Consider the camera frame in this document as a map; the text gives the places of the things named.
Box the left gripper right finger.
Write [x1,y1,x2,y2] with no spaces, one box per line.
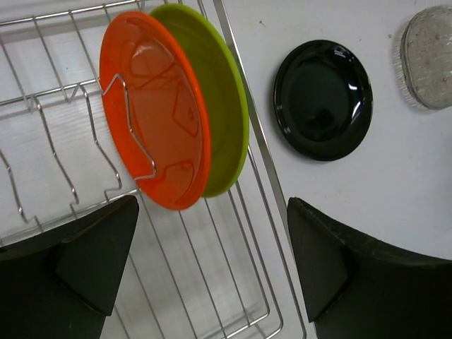
[287,197,451,338]

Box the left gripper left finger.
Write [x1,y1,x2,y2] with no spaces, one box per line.
[1,195,139,338]

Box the black plate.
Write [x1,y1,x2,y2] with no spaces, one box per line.
[273,40,373,161]

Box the orange plate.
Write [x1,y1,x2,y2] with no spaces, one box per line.
[99,11,211,210]

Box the green plate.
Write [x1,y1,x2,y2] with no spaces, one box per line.
[150,4,249,198]

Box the wire dish rack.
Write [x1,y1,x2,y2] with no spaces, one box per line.
[1,1,307,338]

